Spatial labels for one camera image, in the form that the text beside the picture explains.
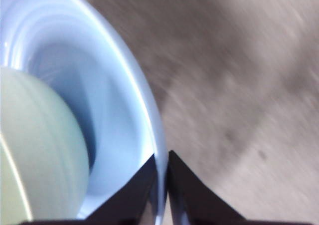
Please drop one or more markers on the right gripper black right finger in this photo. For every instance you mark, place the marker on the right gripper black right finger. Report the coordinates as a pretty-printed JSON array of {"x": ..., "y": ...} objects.
[{"x": 197, "y": 202}]

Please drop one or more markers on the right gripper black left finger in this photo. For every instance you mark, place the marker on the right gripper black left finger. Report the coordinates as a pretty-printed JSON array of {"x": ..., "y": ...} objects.
[{"x": 129, "y": 200}]

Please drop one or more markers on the green bowl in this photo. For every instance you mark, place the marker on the green bowl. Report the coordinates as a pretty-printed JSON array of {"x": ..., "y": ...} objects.
[{"x": 42, "y": 147}]

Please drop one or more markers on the blue plate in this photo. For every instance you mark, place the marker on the blue plate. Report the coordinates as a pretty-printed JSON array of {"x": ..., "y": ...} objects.
[{"x": 112, "y": 97}]

